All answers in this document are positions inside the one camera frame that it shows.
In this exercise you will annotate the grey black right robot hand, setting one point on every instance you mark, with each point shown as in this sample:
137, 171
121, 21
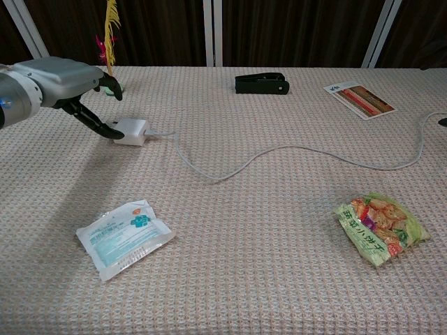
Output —
443, 122

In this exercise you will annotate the grey black left robot hand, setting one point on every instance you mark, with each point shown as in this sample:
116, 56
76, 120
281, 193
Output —
66, 80

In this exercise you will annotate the white power adapter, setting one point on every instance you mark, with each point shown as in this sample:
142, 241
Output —
131, 130

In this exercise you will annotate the green white small base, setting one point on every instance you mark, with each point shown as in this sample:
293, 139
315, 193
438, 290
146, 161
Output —
111, 92

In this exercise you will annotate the pink feather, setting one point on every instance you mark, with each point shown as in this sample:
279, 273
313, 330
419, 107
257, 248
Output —
101, 47

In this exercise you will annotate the yellow feather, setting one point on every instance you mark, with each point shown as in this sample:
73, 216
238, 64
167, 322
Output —
111, 31

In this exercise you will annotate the striped printed card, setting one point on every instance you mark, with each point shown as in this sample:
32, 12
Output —
361, 100

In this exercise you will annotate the dark brown curtain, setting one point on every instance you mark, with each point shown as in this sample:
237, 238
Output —
157, 31

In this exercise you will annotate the green snack bag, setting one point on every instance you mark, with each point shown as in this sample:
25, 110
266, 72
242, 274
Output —
379, 227

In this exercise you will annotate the white blue mask packet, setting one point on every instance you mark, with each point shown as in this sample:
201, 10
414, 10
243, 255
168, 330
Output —
122, 237

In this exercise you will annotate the black plastic clip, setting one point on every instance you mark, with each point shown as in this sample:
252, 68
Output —
260, 85

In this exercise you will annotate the beige woven tablecloth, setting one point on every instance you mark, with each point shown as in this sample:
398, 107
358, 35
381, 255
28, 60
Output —
223, 244

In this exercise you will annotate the white slanted frame post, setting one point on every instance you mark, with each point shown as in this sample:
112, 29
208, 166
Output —
380, 35
28, 29

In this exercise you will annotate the white upright frame post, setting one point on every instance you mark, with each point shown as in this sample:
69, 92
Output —
208, 33
218, 33

